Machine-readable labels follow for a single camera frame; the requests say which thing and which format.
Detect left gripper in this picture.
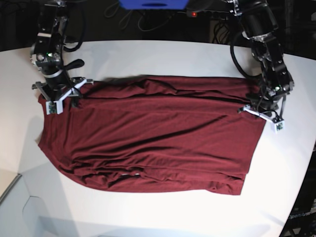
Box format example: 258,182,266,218
237,93,287,123

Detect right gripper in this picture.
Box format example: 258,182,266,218
32,77,94,106

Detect maroon t-shirt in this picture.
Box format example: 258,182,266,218
39,76,265,195

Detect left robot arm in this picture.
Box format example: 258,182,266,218
227,0,294,130

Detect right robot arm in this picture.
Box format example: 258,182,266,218
30,0,94,115

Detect blue box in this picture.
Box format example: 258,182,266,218
119,0,189,10

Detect black power strip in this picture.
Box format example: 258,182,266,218
186,10,234,20

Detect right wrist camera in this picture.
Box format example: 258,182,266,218
45,100,63,115

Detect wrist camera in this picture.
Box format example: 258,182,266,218
45,100,63,115
271,119,285,134

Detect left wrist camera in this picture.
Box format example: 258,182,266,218
271,119,285,134

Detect black cables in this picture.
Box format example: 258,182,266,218
105,4,173,32

